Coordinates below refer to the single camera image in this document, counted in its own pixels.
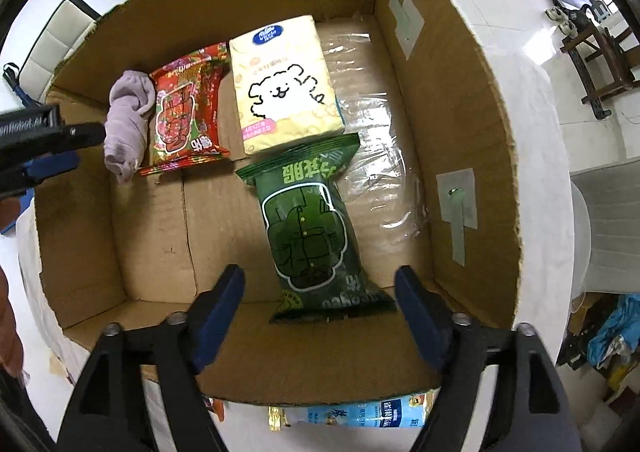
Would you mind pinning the left white padded chair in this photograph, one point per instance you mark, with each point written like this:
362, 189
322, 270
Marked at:
70, 23

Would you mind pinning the green snack packet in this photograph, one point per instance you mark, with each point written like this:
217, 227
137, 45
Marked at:
312, 242

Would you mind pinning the red snack packet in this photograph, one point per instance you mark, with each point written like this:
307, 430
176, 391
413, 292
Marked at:
184, 131

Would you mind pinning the orange snack packet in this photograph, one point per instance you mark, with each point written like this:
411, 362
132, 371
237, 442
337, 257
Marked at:
216, 407

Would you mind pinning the blue white tube packet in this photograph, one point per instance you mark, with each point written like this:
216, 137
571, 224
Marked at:
407, 411

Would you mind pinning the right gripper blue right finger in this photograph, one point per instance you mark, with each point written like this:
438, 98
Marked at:
428, 317

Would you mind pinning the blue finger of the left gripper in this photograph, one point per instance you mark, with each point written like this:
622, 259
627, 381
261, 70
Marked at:
49, 166

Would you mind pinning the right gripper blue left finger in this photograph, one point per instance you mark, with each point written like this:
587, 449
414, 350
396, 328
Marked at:
211, 314

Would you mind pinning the yellow tissue pack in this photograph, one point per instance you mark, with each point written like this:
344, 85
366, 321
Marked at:
282, 85

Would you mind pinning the grey table cloth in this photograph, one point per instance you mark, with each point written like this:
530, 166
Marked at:
545, 202

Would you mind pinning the dark wooden chair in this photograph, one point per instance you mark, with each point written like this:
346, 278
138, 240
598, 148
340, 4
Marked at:
605, 57

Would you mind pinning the purple sock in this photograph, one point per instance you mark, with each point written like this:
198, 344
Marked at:
132, 101

